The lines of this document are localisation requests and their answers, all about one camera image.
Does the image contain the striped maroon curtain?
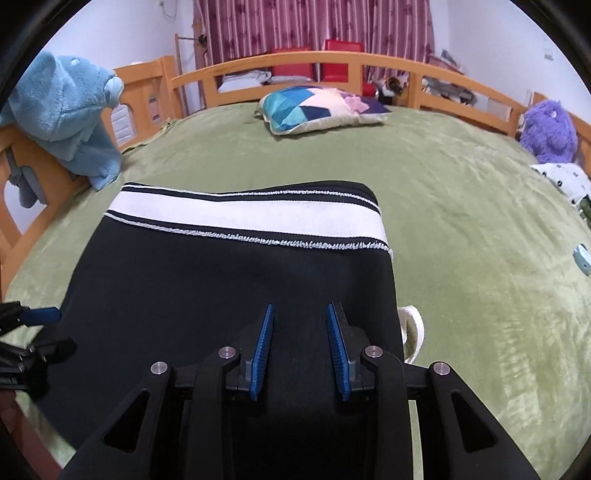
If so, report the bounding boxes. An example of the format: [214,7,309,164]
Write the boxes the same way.
[194,0,437,70]

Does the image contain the black pants with white stripe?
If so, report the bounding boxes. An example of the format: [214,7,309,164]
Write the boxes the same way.
[34,181,424,480]

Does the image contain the purple plush toy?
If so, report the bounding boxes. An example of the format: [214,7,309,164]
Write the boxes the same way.
[519,99,579,164]

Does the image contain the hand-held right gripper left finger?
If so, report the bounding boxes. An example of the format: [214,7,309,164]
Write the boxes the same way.
[60,303,275,480]

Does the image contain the wooden stand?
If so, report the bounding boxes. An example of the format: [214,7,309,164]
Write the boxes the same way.
[174,32,211,114]

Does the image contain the white dotted cloth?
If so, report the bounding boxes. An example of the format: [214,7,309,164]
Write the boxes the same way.
[530,161,591,213]

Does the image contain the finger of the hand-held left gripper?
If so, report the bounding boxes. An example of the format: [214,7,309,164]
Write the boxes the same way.
[30,338,78,366]
[0,301,62,335]

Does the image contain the green fleece blanket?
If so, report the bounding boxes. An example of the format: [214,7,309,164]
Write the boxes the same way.
[4,104,591,480]

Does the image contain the red box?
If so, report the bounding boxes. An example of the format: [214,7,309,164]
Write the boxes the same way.
[270,46,315,78]

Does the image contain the blue plush toy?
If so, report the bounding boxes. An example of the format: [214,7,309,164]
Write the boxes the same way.
[0,50,125,191]

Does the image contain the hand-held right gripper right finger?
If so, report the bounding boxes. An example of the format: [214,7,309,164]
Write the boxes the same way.
[325,302,541,480]

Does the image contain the small light blue object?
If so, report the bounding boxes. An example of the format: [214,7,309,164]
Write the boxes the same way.
[573,244,591,277]

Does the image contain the patchwork pillow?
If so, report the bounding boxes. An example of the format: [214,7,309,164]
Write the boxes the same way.
[255,85,392,136]

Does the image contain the white folded bedding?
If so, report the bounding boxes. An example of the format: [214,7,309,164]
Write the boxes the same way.
[218,70,274,94]

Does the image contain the wooden bed frame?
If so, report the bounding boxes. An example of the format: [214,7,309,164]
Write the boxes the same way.
[0,51,591,296]

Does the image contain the pile of clothes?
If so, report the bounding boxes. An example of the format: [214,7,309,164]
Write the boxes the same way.
[421,50,478,101]

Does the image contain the red chairs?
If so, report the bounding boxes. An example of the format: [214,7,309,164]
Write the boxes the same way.
[323,39,364,81]

